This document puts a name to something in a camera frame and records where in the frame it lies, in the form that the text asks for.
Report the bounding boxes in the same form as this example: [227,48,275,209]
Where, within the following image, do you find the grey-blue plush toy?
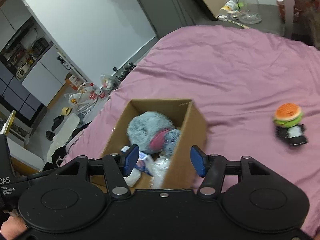
[127,111,181,158]

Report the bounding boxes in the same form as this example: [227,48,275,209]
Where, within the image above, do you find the burger plush toy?
[273,103,303,128]

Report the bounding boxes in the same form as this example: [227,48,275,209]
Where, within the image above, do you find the brown cardboard box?
[101,99,207,189]

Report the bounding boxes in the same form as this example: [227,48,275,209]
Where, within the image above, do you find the white rolled cloth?
[124,168,141,187]

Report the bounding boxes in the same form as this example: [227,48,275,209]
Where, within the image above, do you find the white stuffing plastic bag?
[150,155,171,189]

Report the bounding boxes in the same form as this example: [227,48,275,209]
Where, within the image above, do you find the red cap bottle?
[90,83,106,99]

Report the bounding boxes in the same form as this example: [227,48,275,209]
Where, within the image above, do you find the white plastic shopping bag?
[64,82,98,119]

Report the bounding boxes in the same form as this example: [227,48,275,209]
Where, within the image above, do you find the yellow slipper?
[61,107,72,116]

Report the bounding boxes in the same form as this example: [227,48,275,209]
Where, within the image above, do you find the grey sneakers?
[114,62,136,83]

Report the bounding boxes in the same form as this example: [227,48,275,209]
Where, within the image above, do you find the pink bed sheet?
[64,25,319,237]

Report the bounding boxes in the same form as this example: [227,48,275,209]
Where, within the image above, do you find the black white plush toy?
[276,124,308,147]

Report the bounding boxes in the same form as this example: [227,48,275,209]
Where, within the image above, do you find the grey door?
[137,0,195,38]

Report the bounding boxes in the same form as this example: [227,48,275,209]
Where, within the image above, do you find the large clear plastic jug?
[236,0,262,24]

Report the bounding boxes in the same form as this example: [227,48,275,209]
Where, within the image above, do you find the red paper cup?
[276,0,285,21]

